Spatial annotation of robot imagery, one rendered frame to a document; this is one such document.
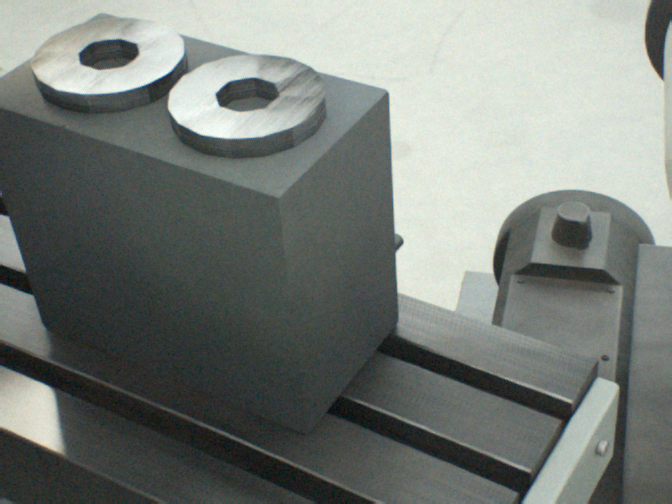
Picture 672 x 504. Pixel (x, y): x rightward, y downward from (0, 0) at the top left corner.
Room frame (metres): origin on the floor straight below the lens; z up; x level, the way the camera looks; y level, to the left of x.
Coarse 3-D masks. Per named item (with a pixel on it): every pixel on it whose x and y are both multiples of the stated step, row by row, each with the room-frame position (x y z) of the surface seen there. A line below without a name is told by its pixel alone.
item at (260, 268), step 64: (64, 64) 0.62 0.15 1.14; (128, 64) 0.62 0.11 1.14; (192, 64) 0.64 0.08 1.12; (256, 64) 0.61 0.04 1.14; (0, 128) 0.60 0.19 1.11; (64, 128) 0.58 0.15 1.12; (128, 128) 0.57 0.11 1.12; (192, 128) 0.54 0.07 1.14; (256, 128) 0.54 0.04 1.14; (320, 128) 0.55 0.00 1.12; (384, 128) 0.58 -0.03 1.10; (0, 192) 0.62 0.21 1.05; (64, 192) 0.58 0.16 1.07; (128, 192) 0.55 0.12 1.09; (192, 192) 0.53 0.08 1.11; (256, 192) 0.50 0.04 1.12; (320, 192) 0.52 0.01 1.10; (384, 192) 0.58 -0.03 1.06; (64, 256) 0.59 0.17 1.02; (128, 256) 0.56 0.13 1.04; (192, 256) 0.53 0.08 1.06; (256, 256) 0.50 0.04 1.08; (320, 256) 0.52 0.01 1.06; (384, 256) 0.58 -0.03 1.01; (64, 320) 0.60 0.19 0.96; (128, 320) 0.57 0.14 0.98; (192, 320) 0.54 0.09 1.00; (256, 320) 0.51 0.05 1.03; (320, 320) 0.51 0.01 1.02; (384, 320) 0.57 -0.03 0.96; (192, 384) 0.54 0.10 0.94; (256, 384) 0.51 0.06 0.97; (320, 384) 0.51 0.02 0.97
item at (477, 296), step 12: (468, 276) 1.25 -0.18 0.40; (480, 276) 1.25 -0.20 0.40; (492, 276) 1.25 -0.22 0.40; (468, 288) 1.23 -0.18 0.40; (480, 288) 1.23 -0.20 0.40; (492, 288) 1.22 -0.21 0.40; (468, 300) 1.20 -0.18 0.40; (480, 300) 1.20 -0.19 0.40; (492, 300) 1.20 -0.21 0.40; (456, 312) 1.18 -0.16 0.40; (468, 312) 1.18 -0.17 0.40; (480, 312) 1.18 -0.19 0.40; (492, 312) 1.18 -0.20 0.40
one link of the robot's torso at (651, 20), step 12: (648, 0) 0.85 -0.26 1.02; (660, 0) 0.82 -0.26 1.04; (648, 12) 0.83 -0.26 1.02; (660, 12) 0.82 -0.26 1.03; (648, 24) 0.82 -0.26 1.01; (660, 24) 0.81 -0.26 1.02; (648, 36) 0.82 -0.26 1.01; (660, 36) 0.81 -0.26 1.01; (648, 48) 0.82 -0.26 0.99; (660, 48) 0.81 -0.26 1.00; (660, 60) 0.81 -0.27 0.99; (660, 72) 0.82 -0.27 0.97
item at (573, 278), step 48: (528, 240) 1.08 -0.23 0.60; (576, 240) 1.05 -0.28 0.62; (624, 240) 1.07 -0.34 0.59; (528, 288) 1.01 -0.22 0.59; (576, 288) 1.00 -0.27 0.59; (624, 288) 1.00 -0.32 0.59; (528, 336) 0.93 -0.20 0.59; (576, 336) 0.92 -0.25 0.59; (624, 336) 0.92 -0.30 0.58; (624, 384) 0.86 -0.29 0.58; (624, 432) 0.79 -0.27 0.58; (624, 480) 0.74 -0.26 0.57
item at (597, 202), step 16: (560, 192) 1.17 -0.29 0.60; (576, 192) 1.17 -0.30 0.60; (592, 192) 1.17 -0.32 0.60; (528, 208) 1.17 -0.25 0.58; (592, 208) 1.14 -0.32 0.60; (608, 208) 1.14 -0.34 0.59; (624, 208) 1.15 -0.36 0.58; (512, 224) 1.16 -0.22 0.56; (624, 224) 1.12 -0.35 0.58; (640, 224) 1.14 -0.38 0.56; (496, 240) 1.18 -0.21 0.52; (640, 240) 1.11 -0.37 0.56; (496, 256) 1.16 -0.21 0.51; (496, 272) 1.16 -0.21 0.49
